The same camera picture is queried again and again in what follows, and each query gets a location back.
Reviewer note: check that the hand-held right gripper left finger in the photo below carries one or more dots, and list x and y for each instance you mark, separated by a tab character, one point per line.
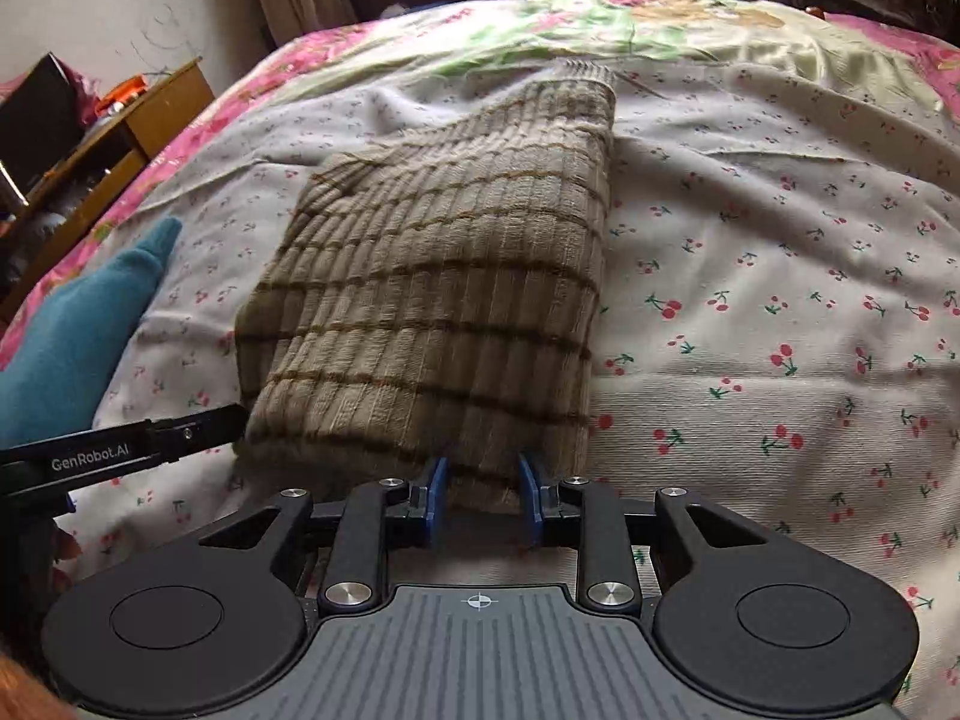
435	499

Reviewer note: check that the wooden side cabinet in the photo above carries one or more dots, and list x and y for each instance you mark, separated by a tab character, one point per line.
157	112

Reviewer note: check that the beige striped ribbed sweater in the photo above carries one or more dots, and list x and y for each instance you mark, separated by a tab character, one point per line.
450	277

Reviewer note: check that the pink floral quilt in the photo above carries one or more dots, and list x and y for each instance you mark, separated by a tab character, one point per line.
465	22

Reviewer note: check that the orange snack packet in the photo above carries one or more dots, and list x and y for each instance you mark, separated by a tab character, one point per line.
124	91

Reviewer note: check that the teal knitted sweater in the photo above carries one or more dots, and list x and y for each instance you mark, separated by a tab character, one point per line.
82	337

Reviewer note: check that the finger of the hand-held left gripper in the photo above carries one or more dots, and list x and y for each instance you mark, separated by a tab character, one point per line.
202	429

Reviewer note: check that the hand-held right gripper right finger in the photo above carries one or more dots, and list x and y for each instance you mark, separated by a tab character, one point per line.
529	499

